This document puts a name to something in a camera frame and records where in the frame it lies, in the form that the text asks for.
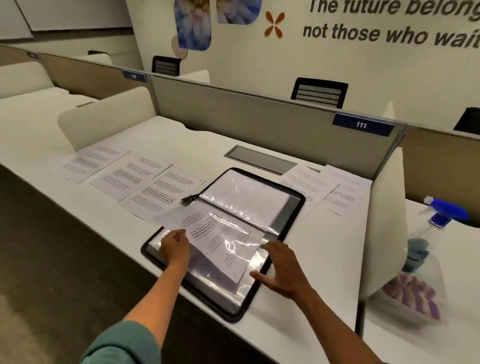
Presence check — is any white wall board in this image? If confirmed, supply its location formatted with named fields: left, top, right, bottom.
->
left=14, top=0, right=134, bottom=33

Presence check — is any person's left hand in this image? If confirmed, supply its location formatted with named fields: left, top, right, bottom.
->
left=159, top=229, right=191, bottom=269

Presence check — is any person's right hand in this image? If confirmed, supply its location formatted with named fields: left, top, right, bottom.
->
left=250, top=240, right=314, bottom=301

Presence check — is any black zip folder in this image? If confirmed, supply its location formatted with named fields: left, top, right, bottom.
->
left=140, top=167, right=307, bottom=324

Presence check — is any beige desk partition panel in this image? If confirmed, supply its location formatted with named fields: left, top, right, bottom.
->
left=38, top=52, right=155, bottom=100
left=398, top=124, right=480, bottom=215
left=149, top=73, right=408, bottom=170

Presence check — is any blank sheet in clear pocket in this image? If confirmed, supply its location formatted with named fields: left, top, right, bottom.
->
left=199, top=170, right=293, bottom=226

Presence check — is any white printed paper sheet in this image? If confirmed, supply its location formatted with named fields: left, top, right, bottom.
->
left=90, top=155, right=174, bottom=202
left=318, top=164, right=374, bottom=219
left=279, top=165, right=340, bottom=218
left=152, top=205, right=267, bottom=295
left=120, top=170, right=206, bottom=223
left=49, top=144, right=132, bottom=185

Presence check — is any brown spiral wall decal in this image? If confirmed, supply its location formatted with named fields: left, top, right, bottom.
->
left=171, top=34, right=188, bottom=60

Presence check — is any grey desk cable cover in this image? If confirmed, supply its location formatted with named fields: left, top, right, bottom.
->
left=224, top=145, right=297, bottom=176

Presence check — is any white side divider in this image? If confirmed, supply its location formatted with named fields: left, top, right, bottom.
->
left=0, top=61, right=57, bottom=99
left=179, top=69, right=211, bottom=84
left=73, top=53, right=113, bottom=67
left=361, top=100, right=410, bottom=301
left=57, top=86, right=160, bottom=153

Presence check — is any person's left forearm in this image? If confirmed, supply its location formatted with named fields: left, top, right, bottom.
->
left=122, top=263, right=188, bottom=331

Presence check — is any person's right forearm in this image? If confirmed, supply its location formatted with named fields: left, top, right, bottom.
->
left=294, top=290, right=388, bottom=364

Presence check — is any purple cloth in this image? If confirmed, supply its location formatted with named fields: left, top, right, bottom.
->
left=382, top=272, right=443, bottom=322

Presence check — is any blue flower wall poster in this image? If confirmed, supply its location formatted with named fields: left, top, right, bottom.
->
left=173, top=0, right=212, bottom=52
left=216, top=0, right=263, bottom=26

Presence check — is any teal sleeve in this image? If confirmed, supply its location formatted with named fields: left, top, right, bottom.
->
left=80, top=320, right=163, bottom=364

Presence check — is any dark wall lettering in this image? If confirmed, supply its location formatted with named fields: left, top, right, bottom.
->
left=301, top=0, right=480, bottom=50

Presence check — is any orange flower wall decal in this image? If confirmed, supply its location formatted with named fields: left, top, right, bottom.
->
left=263, top=11, right=286, bottom=38

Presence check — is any clear plastic sleeve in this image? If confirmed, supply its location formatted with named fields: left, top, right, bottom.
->
left=144, top=210, right=280, bottom=313

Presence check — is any clear spray bottle blue nozzle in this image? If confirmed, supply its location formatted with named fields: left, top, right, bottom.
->
left=401, top=195, right=470, bottom=279

